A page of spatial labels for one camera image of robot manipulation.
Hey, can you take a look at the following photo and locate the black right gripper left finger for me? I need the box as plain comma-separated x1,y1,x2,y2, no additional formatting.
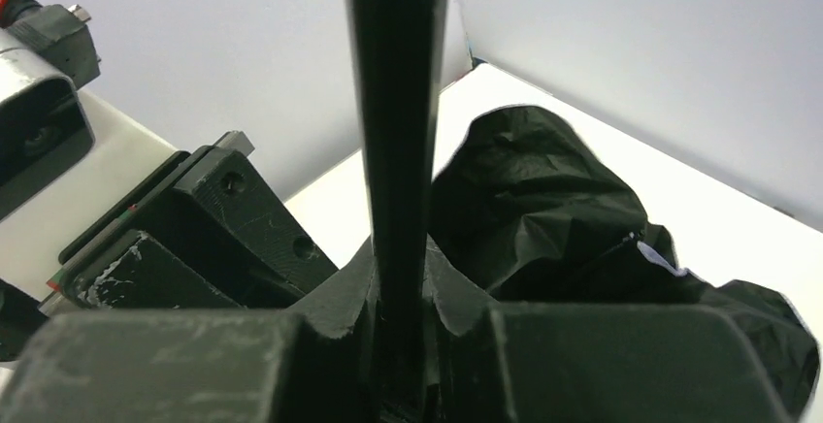
1,239,378,422

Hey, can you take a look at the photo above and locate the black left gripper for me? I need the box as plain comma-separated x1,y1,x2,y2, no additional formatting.
39,131,336,316

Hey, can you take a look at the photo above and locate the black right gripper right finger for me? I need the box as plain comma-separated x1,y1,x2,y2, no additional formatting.
423,243,790,422

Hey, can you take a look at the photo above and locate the lilac folding umbrella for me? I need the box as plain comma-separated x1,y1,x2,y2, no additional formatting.
341,0,821,423

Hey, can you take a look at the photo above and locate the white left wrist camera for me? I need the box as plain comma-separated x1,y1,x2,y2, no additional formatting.
1,0,174,300

